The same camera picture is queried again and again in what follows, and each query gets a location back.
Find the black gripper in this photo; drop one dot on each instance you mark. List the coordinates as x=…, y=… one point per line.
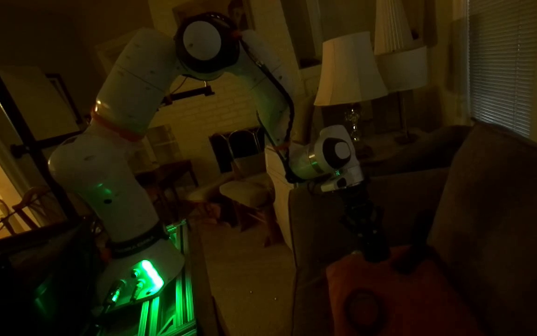
x=363, y=211

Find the black mug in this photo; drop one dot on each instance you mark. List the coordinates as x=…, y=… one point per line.
x=374, y=254

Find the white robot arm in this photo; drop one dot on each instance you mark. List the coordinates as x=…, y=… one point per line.
x=101, y=179

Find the black bowl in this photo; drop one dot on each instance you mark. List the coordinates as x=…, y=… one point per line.
x=348, y=310

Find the dark side table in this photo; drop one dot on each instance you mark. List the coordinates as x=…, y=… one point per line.
x=389, y=146

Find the brown fabric sofa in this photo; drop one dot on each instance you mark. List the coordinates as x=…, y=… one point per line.
x=504, y=217

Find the white cushioned chair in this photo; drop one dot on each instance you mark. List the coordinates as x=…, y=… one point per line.
x=243, y=194

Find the table lamp with glass base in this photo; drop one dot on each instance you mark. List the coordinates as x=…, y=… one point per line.
x=349, y=71

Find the table lamp with wide shade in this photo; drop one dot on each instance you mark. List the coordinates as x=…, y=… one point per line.
x=405, y=71

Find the dark wooden furniture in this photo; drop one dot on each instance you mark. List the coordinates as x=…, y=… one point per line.
x=169, y=179

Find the green lit robot mounting table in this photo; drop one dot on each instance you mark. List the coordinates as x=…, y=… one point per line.
x=169, y=310

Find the tall white lampshade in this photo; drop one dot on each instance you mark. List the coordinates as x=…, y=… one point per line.
x=392, y=25

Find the wide white window blinds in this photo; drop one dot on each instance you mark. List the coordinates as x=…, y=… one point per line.
x=504, y=62

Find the framed wall picture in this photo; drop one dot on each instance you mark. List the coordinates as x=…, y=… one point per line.
x=243, y=11

